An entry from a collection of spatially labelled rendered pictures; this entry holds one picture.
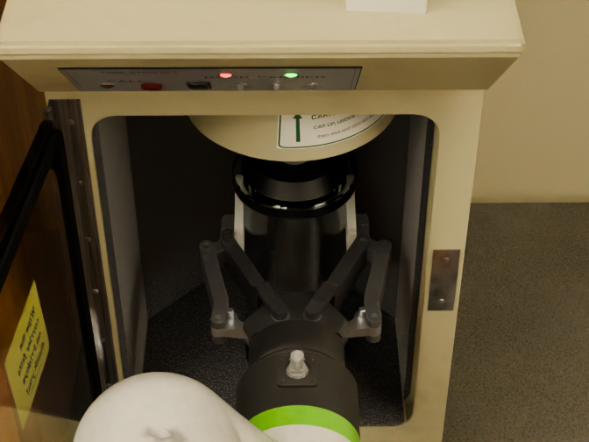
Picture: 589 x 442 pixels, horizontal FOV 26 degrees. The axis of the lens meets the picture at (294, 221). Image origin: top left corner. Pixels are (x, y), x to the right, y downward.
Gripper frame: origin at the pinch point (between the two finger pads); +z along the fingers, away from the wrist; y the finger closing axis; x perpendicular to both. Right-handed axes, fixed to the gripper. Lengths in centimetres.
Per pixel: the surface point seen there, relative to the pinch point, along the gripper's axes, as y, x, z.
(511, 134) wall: -25.6, 17.6, 33.7
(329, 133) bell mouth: -2.7, -13.9, -6.9
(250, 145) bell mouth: 3.5, -13.1, -7.2
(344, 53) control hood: -2.9, -30.7, -20.8
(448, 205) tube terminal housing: -12.0, -8.6, -9.3
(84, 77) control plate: 13.8, -26.0, -16.5
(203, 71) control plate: 5.9, -27.5, -18.0
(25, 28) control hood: 16.5, -31.5, -19.1
